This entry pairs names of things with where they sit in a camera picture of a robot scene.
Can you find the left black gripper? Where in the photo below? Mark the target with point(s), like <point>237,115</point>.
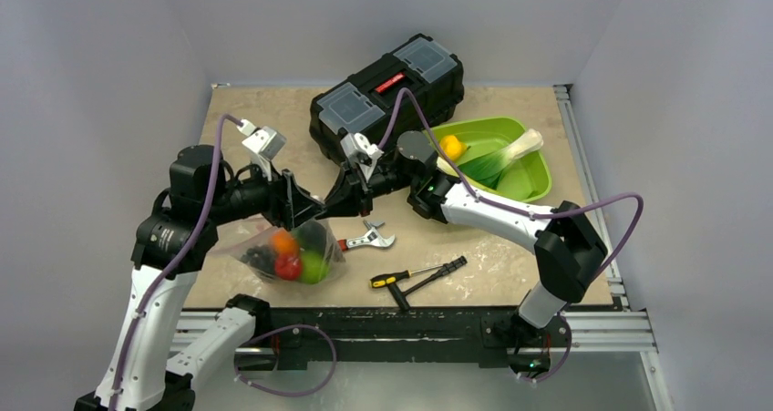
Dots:
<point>288,202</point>

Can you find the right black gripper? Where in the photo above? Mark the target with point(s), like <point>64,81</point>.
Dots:
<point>360,188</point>

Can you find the toy purple eggplant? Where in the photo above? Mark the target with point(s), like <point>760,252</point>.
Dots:
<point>312,236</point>

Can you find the toy orange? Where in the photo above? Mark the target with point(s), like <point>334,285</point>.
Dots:
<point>284,243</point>

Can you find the clear zip top bag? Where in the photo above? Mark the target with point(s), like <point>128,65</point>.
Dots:
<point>237,237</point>

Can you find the toy black grapes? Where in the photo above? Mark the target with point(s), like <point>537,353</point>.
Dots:
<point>260,259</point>

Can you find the toy green apple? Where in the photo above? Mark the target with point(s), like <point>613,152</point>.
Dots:
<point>314,268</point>

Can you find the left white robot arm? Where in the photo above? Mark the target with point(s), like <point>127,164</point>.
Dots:
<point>170,250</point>

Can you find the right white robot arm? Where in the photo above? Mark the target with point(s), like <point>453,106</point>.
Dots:
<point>569,252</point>

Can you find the yellow black screwdriver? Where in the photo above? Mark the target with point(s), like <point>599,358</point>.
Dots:
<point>383,280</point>

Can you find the toy leek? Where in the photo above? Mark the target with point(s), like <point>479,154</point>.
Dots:
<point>445,167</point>

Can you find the toy yellow lemon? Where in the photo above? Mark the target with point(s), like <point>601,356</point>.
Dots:
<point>453,147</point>

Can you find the black plastic toolbox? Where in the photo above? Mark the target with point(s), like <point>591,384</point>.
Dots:
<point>363,103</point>

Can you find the toy bok choy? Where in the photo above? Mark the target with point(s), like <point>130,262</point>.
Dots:
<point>487,169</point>

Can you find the green plastic tray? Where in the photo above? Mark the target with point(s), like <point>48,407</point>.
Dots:
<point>526,179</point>

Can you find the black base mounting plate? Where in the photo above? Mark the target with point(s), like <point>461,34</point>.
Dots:
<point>487,336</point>

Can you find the red handled adjustable wrench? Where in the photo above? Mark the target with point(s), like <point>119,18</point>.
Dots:
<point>372,238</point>

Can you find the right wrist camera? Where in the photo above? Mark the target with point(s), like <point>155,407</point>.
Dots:
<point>358,149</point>

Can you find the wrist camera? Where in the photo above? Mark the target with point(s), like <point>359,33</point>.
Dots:
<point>263,144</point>
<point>358,149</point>

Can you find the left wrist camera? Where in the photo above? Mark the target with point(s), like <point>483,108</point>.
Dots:
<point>263,144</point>

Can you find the black T-handle tool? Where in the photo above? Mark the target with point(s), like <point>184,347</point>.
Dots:
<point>400,296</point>

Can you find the aluminium frame rail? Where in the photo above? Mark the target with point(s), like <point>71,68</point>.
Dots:
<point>621,330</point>

